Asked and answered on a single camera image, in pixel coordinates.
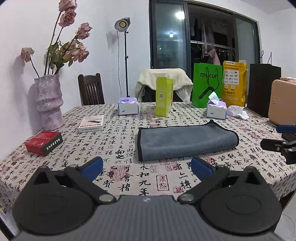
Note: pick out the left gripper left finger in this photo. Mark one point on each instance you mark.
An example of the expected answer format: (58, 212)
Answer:
(56, 202)

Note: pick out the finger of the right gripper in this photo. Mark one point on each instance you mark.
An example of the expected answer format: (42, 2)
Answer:
(285, 147)
(286, 129)

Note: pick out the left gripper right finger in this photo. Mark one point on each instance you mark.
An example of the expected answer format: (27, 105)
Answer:
(235, 202)

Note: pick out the purple and grey towel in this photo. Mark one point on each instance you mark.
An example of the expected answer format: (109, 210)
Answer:
(183, 141)

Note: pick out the beige plastic case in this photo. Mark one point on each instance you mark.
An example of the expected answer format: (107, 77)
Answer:
(282, 102)

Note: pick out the crumpled white tissue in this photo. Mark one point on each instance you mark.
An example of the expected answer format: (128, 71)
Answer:
(237, 112)

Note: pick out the black paper bag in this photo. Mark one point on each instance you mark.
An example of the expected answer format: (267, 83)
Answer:
(261, 78)

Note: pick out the red and green box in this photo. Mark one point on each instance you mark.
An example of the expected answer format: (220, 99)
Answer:
(44, 142)

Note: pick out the yellow plastic bag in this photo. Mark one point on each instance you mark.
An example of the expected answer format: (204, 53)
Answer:
(234, 83)

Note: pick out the right purple tissue box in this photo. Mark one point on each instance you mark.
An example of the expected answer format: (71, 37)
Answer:
(216, 108)

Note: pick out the purple tissue box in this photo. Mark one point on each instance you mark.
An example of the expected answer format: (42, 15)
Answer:
(216, 108)
(128, 106)

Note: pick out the white flat box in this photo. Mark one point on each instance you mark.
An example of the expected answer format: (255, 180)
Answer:
(91, 124)

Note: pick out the green mucun paper bag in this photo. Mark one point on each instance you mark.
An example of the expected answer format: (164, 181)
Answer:
(207, 79)

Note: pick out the calligraphy print tablecloth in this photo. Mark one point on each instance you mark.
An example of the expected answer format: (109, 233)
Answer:
(124, 174)

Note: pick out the pink speckled vase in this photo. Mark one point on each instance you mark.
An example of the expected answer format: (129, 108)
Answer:
(49, 101)

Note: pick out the dark wooden chair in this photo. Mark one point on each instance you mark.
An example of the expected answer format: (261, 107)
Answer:
(90, 88)

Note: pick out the left purple tissue box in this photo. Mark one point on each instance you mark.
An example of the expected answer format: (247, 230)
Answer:
(128, 106)

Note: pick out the lime green carton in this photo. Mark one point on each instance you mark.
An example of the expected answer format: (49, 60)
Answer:
(164, 95)

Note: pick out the chair draped with cream cloth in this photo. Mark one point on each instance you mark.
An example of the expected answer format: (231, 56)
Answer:
(174, 78)

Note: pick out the dark framed glass door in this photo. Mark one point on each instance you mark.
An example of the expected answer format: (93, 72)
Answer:
(184, 33)

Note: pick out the dried pink roses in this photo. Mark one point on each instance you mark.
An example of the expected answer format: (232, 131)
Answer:
(59, 53)

